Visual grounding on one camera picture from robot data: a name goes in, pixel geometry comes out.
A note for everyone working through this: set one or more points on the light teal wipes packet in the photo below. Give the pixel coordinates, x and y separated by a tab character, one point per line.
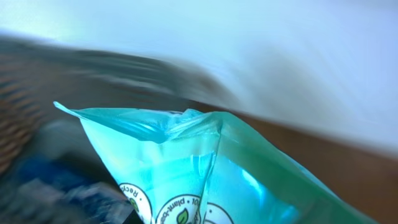
194	167

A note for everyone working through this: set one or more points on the blue carton box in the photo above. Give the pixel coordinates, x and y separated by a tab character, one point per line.
61	184

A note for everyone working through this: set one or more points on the grey plastic basket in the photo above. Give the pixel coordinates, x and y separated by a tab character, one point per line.
35	75

